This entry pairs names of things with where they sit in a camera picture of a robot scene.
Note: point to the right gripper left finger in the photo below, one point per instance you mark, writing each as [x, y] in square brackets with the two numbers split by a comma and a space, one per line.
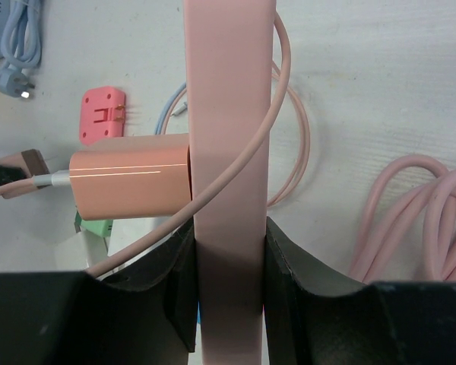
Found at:
[144, 314]

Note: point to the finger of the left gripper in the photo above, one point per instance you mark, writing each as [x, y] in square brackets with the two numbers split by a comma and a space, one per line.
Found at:
[9, 174]

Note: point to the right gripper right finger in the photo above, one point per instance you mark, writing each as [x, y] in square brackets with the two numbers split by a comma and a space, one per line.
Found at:
[316, 315]

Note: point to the tan cube adapter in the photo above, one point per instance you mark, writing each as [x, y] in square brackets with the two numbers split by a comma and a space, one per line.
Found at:
[31, 162]

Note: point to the white cube charger plug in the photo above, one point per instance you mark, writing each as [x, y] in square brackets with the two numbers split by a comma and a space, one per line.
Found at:
[95, 248]

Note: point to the green charger plug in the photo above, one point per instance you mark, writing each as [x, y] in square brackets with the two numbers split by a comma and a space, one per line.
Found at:
[101, 228]

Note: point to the red pink charger plug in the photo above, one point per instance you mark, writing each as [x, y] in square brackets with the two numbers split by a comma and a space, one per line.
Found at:
[102, 115]

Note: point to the pink power strip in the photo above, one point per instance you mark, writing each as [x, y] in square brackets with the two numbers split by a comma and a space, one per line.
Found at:
[229, 48]

